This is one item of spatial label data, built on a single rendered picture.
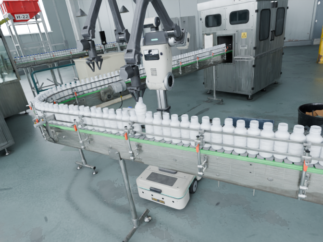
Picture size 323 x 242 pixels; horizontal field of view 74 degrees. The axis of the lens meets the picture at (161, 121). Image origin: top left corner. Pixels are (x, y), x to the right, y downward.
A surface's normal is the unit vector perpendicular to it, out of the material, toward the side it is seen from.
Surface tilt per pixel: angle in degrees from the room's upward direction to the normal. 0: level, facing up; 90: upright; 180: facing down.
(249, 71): 90
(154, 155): 90
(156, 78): 90
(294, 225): 0
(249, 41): 90
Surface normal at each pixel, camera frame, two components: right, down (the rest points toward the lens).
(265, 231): -0.12, -0.91
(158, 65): -0.48, 0.40
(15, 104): 0.87, 0.09
